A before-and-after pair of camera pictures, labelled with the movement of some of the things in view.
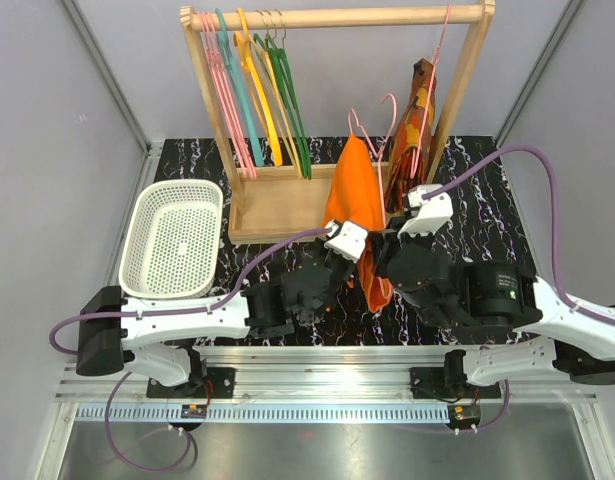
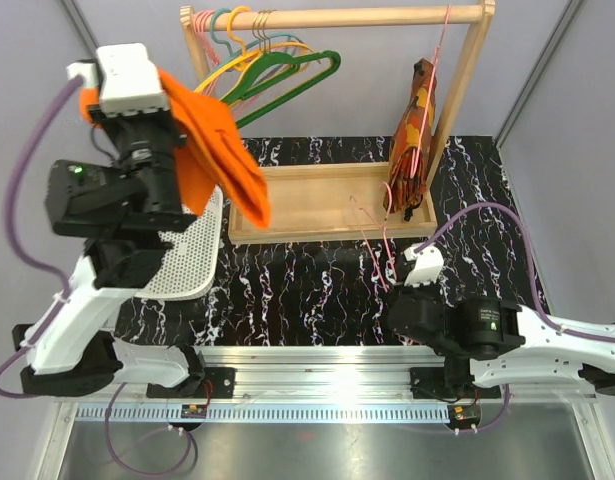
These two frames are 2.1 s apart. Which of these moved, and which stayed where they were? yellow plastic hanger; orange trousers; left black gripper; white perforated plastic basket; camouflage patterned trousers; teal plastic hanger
Moved: teal plastic hanger; orange trousers; yellow plastic hanger; left black gripper
Stayed: camouflage patterned trousers; white perforated plastic basket
